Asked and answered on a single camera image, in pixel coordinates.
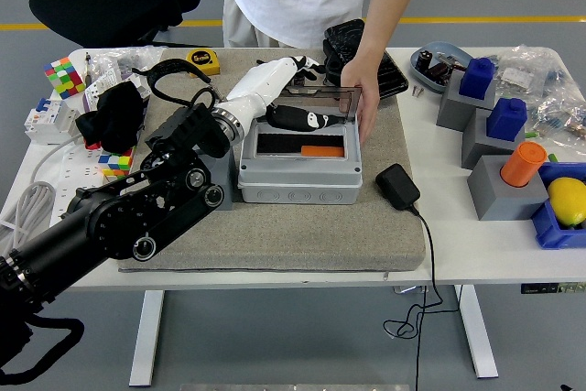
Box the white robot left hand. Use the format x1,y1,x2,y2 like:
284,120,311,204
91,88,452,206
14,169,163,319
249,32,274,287
223,55,347,133

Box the person's left hand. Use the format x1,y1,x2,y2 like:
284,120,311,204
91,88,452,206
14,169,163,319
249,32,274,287
340,59,381,145

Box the smoky transparent box lid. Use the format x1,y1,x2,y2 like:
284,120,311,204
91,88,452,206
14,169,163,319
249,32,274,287
278,84,364,117

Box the orange cylinder battery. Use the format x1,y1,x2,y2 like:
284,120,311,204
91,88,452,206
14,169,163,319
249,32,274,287
300,145,345,157
499,141,548,189

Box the grey plastic junction box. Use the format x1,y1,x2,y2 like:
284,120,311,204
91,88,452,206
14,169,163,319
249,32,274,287
237,119,365,205

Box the black device under case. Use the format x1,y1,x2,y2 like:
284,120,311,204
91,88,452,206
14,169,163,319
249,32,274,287
320,38,358,88

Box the glossy black flat case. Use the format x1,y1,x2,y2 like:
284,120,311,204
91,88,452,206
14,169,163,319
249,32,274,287
323,18,409,102

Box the light blue dish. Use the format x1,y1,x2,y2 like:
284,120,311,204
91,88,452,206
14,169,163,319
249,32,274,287
410,41,475,93

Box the yellow square tape measure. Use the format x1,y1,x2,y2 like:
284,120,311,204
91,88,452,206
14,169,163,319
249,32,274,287
131,49,222,79

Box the brown electronic parts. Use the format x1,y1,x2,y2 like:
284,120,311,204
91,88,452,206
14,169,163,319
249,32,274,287
428,54,464,85

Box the grey block holder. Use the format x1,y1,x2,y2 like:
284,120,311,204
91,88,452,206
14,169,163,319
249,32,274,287
461,107,527,170
466,154,550,222
435,69,498,132

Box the grey block with round hole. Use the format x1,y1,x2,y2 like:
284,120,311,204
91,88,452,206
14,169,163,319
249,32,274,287
196,143,242,212

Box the black office chair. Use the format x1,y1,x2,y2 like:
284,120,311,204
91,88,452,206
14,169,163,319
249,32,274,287
27,0,202,49

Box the black power adapter plug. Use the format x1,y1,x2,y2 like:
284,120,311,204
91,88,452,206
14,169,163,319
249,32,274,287
374,162,421,212

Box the blue plastic block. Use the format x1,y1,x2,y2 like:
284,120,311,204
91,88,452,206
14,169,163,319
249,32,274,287
485,97,528,141
459,57,495,100

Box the clear plastic bag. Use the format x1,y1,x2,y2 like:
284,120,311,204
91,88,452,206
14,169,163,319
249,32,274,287
91,45,166,90

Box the black cloth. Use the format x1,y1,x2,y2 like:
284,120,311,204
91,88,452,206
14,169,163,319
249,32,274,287
75,81,146,154

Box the white packet with purple print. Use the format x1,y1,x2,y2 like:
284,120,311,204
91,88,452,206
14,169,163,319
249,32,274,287
81,68,152,111

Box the grey-brown mat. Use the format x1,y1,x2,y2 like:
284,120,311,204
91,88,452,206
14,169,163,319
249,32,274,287
117,48,427,273

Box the clear bag of components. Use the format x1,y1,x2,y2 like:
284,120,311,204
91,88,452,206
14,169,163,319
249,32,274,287
496,44,579,106
533,96,586,147

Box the small colourful puzzle cube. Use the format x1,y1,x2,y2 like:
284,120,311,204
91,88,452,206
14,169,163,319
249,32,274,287
98,146,137,179

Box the large colourful puzzle cube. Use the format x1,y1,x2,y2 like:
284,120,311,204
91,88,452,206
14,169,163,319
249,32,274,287
42,56,88,100

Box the white table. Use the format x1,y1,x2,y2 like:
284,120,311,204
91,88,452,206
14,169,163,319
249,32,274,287
0,46,586,387

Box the white power strip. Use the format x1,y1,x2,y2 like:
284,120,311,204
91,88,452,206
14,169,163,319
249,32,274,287
48,141,109,227

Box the white circuit breaker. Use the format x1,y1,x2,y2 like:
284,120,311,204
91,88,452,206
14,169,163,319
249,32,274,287
23,96,80,145

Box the yellow lemon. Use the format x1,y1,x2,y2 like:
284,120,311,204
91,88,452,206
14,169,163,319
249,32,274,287
547,176,586,228

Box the blue plastic bin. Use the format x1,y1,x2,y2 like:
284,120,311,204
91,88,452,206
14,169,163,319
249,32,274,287
530,161,586,250

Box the table control panel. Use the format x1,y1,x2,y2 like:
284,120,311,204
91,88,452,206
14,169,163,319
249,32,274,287
520,281,586,295

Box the black adapter cord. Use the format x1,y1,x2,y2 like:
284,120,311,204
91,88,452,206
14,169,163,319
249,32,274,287
382,205,461,391

